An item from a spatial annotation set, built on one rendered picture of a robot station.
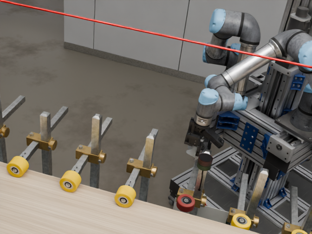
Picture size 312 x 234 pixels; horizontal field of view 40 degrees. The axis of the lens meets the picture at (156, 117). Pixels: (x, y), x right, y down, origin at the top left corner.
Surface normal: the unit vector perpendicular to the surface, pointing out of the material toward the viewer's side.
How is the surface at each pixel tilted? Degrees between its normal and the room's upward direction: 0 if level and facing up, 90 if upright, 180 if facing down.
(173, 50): 90
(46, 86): 0
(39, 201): 0
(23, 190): 0
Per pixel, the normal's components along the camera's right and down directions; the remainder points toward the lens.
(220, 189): 0.11, -0.82
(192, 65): -0.31, 0.51
